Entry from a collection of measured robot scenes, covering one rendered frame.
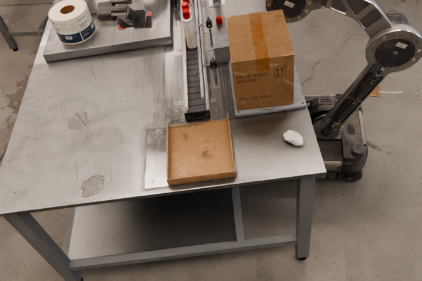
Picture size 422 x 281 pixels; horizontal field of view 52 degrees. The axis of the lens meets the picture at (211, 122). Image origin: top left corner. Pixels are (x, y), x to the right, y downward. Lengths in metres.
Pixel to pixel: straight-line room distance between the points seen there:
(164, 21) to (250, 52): 0.79
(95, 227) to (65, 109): 0.67
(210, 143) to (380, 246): 1.14
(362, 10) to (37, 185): 1.51
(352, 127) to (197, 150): 1.13
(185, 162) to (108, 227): 0.81
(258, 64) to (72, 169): 0.86
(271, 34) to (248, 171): 0.55
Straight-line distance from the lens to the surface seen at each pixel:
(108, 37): 2.38
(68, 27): 2.36
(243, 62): 1.67
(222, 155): 1.73
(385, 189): 2.68
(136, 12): 1.78
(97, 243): 2.38
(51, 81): 2.32
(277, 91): 1.80
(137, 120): 1.94
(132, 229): 2.36
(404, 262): 2.49
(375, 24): 2.03
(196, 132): 1.82
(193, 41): 2.12
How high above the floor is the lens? 2.20
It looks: 48 degrees down
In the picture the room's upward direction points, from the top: 11 degrees counter-clockwise
